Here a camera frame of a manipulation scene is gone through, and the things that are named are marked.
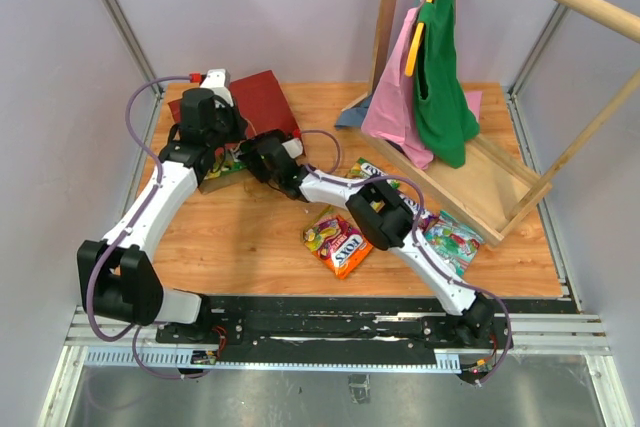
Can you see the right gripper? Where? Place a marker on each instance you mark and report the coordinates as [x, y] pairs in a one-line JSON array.
[[252, 161]]

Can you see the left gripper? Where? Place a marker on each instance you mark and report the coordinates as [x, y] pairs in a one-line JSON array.
[[240, 124]]

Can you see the red paper bag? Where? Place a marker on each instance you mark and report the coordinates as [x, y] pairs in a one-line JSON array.
[[261, 102]]

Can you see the green snack packet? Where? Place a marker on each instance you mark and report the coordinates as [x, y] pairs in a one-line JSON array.
[[363, 169]]

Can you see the orange Fox's candy packet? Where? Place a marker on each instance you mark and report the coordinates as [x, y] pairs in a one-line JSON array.
[[336, 242]]

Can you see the pink shirt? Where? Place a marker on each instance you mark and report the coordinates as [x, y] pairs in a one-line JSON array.
[[390, 115]]

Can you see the purple snack packet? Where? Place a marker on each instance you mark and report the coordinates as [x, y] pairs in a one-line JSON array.
[[426, 218]]

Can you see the green shirt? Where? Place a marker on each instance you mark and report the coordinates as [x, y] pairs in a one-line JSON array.
[[444, 121]]

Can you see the teal Fox's candy packet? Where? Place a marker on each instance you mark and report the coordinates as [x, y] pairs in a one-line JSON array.
[[456, 243]]

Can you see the yellow hanger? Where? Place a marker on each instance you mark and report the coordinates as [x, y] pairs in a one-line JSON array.
[[425, 17]]

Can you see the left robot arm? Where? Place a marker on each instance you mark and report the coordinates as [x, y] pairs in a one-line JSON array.
[[117, 278]]

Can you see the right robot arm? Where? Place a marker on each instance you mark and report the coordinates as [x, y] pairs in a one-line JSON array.
[[385, 219]]

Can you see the blue-grey cloth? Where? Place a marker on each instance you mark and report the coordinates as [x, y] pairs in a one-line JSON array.
[[353, 116]]

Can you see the wooden clothes rack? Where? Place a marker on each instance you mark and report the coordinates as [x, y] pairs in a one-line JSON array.
[[493, 192]]

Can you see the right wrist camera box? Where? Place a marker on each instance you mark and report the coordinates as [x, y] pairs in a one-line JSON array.
[[292, 144]]

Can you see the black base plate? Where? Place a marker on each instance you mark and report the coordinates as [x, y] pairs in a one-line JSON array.
[[326, 331]]

